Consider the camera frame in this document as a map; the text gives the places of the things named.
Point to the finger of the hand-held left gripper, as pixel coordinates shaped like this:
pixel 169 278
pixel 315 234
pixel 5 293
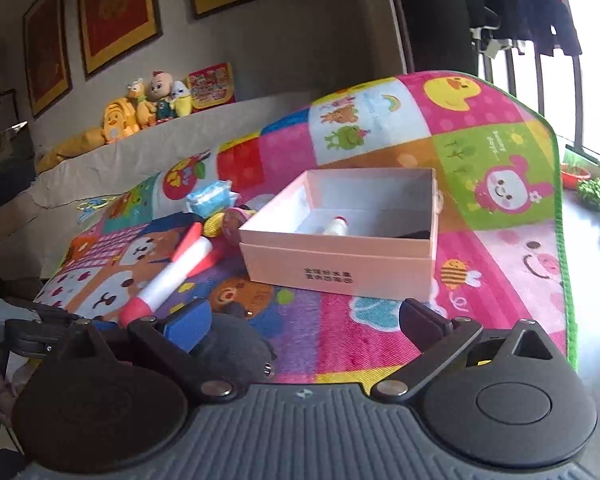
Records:
pixel 35 307
pixel 35 337

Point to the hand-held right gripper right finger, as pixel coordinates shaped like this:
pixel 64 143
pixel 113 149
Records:
pixel 422 327

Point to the dark hanging clothes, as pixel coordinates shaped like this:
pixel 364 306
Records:
pixel 520 0

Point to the red picture book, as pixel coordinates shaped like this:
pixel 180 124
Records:
pixel 211 85

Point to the colourful printed play mat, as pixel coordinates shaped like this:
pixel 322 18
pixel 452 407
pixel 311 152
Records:
pixel 490 260

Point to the white bottle with red cap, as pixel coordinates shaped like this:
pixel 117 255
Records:
pixel 336 225

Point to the window railing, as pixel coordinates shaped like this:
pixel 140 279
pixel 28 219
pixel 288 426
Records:
pixel 540 90

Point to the green potted plants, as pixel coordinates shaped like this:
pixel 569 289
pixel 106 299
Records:
pixel 597 192

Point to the long yellow plush toy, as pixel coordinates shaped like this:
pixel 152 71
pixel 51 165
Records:
pixel 75 147

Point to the small red doll figure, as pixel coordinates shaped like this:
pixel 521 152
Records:
pixel 237 222

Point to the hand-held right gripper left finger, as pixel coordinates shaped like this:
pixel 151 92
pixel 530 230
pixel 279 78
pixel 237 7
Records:
pixel 189 325

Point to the yellow toy corn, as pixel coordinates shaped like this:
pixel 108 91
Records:
pixel 214 225

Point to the orange plush toy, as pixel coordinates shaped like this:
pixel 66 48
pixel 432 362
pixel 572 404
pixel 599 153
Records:
pixel 139 102

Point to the red and white toy rocket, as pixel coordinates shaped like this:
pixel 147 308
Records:
pixel 172 270

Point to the dark curtain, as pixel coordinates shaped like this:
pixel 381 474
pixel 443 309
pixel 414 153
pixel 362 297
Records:
pixel 430 15

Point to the white and yellow plush toy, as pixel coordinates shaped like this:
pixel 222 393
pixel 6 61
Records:
pixel 181 97

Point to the red plant pot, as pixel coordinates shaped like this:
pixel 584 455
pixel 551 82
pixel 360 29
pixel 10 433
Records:
pixel 575 176

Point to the blue tissue pack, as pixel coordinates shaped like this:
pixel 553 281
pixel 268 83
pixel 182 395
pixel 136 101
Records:
pixel 211 200

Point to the baby doll plush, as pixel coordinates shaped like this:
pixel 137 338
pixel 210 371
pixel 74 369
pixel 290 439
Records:
pixel 161 92

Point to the black plush toy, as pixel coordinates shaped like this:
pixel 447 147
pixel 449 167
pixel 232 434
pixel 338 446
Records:
pixel 235 347

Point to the person's left hand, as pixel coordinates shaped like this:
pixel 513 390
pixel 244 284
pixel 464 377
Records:
pixel 2 390

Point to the dark glass cabinet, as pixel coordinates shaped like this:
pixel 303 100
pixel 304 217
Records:
pixel 5 130

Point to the yellow duck plush backpack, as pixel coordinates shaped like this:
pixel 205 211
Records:
pixel 119 124

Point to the pink cardboard box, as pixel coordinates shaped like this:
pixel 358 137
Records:
pixel 330 266

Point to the blue and yellow small toy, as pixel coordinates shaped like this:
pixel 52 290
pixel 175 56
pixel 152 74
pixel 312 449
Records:
pixel 94 207

